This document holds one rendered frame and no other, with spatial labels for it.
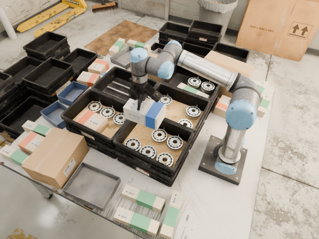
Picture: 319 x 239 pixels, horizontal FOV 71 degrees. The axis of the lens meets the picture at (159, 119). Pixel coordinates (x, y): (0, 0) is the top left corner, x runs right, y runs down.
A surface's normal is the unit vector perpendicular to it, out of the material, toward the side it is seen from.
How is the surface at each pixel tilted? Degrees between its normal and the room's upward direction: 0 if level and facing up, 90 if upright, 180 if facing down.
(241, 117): 84
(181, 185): 0
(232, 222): 0
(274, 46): 72
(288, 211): 0
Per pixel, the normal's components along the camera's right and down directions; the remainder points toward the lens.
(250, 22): -0.39, 0.53
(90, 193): 0.03, -0.65
